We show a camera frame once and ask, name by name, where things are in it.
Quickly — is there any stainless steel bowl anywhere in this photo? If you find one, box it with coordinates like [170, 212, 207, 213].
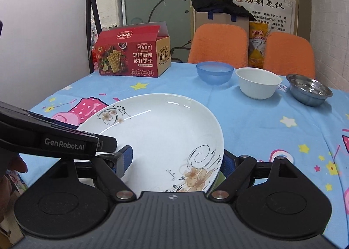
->
[285, 74, 334, 107]

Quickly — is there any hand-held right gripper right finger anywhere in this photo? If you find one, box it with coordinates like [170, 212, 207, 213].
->
[210, 151, 301, 201]

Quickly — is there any wall poster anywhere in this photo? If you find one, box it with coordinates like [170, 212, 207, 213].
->
[195, 0, 299, 36]

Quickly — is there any brown paper bag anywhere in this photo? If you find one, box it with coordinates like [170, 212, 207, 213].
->
[194, 11, 250, 35]

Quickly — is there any red cracker box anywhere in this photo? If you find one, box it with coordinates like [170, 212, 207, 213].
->
[94, 21, 172, 78]

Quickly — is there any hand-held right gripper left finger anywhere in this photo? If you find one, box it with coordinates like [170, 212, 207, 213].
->
[72, 145, 137, 201]

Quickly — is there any orange chair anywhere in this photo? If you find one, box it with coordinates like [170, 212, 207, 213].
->
[263, 32, 316, 78]
[187, 23, 249, 67]

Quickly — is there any white floral plate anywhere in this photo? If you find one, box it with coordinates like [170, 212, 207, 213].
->
[76, 93, 225, 193]

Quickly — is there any yellow packet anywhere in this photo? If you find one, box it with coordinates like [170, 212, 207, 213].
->
[248, 21, 273, 69]

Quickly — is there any black cloth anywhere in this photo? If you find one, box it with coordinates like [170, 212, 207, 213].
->
[191, 0, 254, 20]

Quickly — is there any blue plastic bowl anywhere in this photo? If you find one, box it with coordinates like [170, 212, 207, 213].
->
[196, 61, 235, 86]

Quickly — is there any white bowl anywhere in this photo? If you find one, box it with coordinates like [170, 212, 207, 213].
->
[235, 67, 282, 100]

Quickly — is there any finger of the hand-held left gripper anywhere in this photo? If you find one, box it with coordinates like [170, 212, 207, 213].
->
[95, 136, 118, 154]

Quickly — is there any person's left hand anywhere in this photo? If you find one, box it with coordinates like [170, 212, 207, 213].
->
[0, 154, 27, 219]

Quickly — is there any blue printed tablecloth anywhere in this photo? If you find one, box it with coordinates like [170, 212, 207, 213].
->
[5, 59, 349, 240]

